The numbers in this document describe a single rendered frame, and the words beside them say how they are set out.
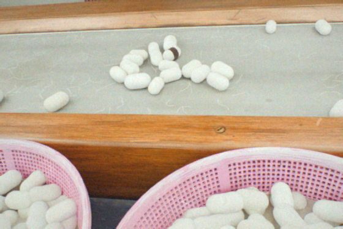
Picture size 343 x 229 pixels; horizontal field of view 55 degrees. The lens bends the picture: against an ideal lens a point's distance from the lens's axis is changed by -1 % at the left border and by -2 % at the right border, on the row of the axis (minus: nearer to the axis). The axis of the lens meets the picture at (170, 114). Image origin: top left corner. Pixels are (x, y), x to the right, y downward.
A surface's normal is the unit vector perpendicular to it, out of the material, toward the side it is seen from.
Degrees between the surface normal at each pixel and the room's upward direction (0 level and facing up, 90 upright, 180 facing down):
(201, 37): 0
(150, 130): 0
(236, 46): 0
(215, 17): 45
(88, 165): 90
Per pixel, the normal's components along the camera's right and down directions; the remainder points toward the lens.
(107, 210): -0.11, -0.79
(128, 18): -0.18, -0.13
